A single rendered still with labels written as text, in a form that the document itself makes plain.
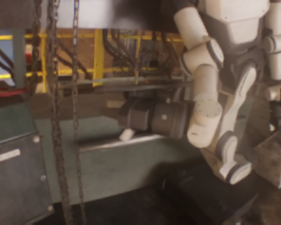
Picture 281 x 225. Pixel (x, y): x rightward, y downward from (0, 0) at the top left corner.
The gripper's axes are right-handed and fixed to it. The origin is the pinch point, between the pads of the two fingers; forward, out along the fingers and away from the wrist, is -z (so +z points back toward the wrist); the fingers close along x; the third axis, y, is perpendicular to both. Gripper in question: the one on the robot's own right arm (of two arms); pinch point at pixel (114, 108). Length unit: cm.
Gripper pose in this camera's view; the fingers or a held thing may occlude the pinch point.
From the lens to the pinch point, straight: 56.0
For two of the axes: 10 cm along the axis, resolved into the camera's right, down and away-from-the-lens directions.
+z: 9.7, 1.7, -1.9
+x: 2.4, -3.6, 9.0
